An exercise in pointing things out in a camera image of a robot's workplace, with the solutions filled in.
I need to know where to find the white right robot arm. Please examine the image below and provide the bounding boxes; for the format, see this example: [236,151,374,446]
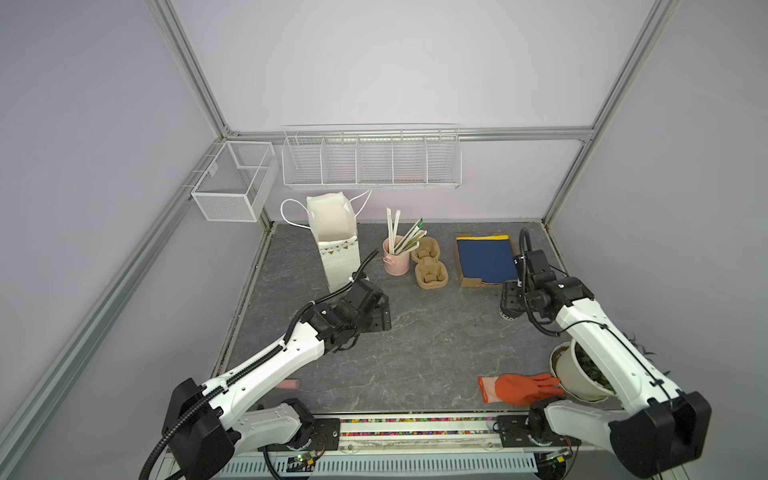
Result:
[503,247,712,479]

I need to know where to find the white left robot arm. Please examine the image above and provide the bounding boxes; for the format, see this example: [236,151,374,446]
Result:
[139,278,391,479]

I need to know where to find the blue napkin stack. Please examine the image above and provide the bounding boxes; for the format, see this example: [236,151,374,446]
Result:
[456,236,520,284]

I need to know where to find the pink metal straw bucket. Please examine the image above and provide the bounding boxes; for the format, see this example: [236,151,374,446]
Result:
[382,239,411,277]

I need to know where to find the cardboard napkin tray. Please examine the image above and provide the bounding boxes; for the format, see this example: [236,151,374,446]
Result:
[454,232,521,290]

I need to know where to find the stacked pulp cup carriers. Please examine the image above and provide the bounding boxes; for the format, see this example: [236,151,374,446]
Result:
[410,236,449,290]

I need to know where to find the wrapped straws bundle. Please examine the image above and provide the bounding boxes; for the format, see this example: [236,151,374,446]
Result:
[385,208,426,256]

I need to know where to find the white cartoon gift bag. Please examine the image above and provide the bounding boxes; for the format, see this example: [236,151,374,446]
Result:
[280,190,372,292]

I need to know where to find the potted green plant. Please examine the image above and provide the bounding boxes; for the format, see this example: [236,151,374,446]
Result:
[552,320,676,413]

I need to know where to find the red rubber glove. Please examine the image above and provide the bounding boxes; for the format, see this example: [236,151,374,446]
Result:
[477,373,565,408]

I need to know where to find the purple pink spatula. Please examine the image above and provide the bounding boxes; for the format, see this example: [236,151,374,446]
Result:
[275,379,301,391]

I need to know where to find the long white wire basket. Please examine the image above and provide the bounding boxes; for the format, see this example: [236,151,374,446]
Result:
[282,124,463,190]

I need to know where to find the small white wire basket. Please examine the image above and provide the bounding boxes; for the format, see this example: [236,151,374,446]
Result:
[192,141,279,223]

